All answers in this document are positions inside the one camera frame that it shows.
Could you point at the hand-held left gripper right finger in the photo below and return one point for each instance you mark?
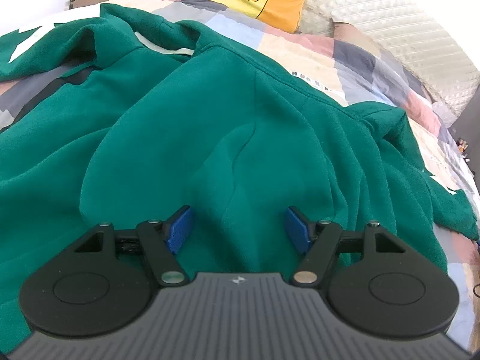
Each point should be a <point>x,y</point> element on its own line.
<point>298,230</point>

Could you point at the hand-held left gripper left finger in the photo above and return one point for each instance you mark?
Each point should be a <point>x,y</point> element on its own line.
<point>180,230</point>

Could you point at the green hoodie with pale print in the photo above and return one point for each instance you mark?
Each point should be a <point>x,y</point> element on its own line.
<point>210,120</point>

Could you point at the patchwork bed quilt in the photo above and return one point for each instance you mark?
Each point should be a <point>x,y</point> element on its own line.
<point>318,45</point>

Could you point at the patchwork pillow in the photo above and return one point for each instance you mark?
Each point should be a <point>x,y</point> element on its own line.
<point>348,35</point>

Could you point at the cream quilted headboard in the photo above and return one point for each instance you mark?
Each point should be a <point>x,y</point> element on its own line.
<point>420,22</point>

